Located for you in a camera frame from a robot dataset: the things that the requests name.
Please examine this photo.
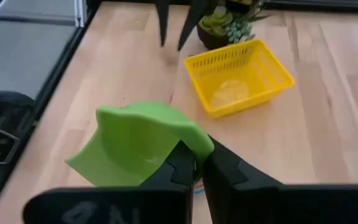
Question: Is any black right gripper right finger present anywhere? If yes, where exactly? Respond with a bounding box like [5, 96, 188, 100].
[203, 138, 287, 224]

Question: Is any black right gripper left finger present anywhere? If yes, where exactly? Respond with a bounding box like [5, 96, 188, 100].
[140, 140, 196, 224]

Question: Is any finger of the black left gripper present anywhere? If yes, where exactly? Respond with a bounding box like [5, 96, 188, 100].
[177, 0, 212, 52]
[154, 0, 171, 47]

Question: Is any green measuring cup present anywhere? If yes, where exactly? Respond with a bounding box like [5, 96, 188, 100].
[64, 100, 215, 188]

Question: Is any yellow plastic basket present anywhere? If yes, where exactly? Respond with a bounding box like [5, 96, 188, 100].
[183, 39, 296, 120]

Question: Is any potted succulent plant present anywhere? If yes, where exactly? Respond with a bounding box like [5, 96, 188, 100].
[196, 0, 272, 52]

